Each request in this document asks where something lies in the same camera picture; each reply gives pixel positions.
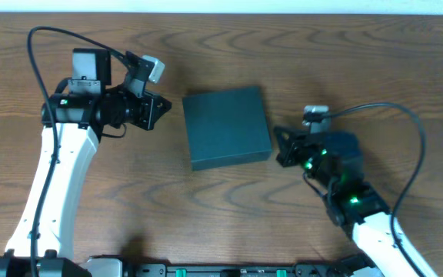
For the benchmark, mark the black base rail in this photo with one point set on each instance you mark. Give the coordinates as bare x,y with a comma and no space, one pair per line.
298,270

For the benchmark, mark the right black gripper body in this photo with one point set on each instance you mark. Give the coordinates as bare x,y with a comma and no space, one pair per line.
293,148

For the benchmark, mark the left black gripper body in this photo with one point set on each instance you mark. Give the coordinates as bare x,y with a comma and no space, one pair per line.
146,111

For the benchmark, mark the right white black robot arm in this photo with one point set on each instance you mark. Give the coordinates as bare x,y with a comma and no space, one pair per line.
370,222

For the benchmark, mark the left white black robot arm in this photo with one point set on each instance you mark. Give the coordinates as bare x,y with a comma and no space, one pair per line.
42,244

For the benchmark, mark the black gift box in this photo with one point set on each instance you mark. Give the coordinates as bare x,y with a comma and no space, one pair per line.
226,128

